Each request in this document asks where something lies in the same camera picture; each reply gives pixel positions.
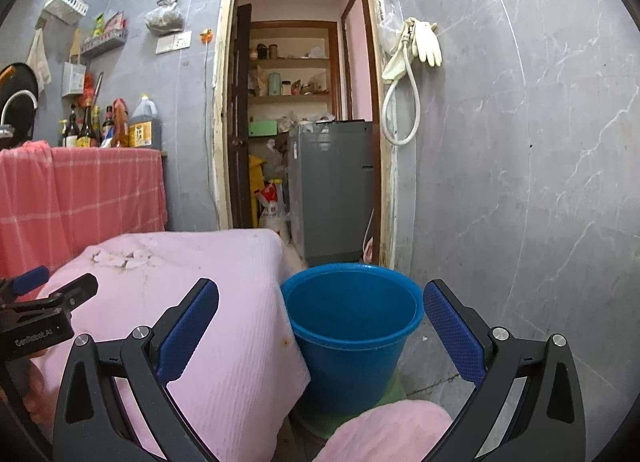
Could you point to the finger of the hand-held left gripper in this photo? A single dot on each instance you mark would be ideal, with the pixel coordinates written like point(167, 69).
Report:
point(27, 279)
point(75, 292)

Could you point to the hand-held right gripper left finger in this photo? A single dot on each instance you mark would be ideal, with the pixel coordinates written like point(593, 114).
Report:
point(187, 332)

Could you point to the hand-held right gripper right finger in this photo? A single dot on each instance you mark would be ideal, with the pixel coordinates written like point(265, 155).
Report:
point(452, 332)

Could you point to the blue plastic bucket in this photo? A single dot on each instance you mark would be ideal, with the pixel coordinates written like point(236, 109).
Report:
point(350, 357)

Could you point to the person's left hand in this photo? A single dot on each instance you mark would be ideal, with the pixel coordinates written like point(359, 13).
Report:
point(40, 387)

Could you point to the pink floral blanket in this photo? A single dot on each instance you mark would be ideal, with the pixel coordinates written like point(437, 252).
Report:
point(225, 302)

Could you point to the coral checked cloth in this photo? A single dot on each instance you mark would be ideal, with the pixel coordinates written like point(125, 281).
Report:
point(75, 192)

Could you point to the pink slipper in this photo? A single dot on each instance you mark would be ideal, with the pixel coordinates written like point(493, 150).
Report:
point(368, 249)

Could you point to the person's pink fleece clothing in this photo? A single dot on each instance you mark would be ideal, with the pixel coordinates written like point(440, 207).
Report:
point(390, 432)

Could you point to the white bag red print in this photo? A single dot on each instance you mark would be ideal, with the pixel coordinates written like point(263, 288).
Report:
point(272, 214)

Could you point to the yellow pump bottle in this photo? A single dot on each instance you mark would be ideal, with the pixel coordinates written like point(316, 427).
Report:
point(63, 135)

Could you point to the dark sauce bottle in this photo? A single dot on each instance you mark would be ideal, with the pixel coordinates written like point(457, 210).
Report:
point(71, 132)

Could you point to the yellow plastic object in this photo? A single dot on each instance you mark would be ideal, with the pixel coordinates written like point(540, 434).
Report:
point(255, 182)

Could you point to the red capped sauce bottle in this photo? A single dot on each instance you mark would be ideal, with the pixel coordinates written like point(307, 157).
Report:
point(108, 127)

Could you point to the orange snack bag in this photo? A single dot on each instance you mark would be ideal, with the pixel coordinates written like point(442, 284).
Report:
point(121, 125)

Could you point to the large dark oil jug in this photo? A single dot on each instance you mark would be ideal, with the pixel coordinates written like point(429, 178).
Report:
point(145, 130)

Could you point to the grey washing machine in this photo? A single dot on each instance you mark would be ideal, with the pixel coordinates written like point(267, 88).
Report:
point(332, 192)

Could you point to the chrome faucet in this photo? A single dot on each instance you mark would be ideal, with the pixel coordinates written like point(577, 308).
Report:
point(20, 94)

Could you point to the black wok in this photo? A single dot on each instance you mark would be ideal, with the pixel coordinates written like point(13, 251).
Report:
point(17, 80)

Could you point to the red mesh bag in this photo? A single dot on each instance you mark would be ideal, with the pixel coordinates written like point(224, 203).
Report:
point(89, 87)

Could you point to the white utensil holder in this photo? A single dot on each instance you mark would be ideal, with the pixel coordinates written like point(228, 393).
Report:
point(74, 80)

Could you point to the green box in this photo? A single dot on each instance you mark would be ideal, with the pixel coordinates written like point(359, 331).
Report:
point(262, 128)

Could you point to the hanging beige towel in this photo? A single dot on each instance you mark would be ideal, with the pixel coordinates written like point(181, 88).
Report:
point(39, 60)

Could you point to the green canister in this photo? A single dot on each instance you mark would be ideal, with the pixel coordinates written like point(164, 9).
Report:
point(274, 84)

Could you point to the seasoning packets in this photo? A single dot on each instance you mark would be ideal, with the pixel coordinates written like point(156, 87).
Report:
point(109, 23)

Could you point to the white plastic basket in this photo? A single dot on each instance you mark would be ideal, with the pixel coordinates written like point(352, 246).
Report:
point(65, 5)

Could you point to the wooden shelf unit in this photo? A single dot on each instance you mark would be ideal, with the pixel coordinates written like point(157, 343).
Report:
point(290, 62)

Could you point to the hanging clear plastic bag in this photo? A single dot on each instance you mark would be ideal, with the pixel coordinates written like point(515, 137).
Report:
point(165, 17)

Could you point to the cream rubber gloves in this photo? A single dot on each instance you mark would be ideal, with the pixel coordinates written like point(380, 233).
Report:
point(429, 42)

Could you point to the crumpled clear bag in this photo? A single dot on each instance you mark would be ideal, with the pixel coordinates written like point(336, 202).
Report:
point(390, 35)

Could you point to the wooden door frame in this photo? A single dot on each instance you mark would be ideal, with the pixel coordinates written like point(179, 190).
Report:
point(220, 117)

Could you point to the grey wall spice rack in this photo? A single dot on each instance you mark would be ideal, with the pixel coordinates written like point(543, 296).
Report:
point(104, 44)

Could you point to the white wall socket panel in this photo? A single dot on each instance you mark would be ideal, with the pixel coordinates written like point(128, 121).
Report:
point(173, 42)

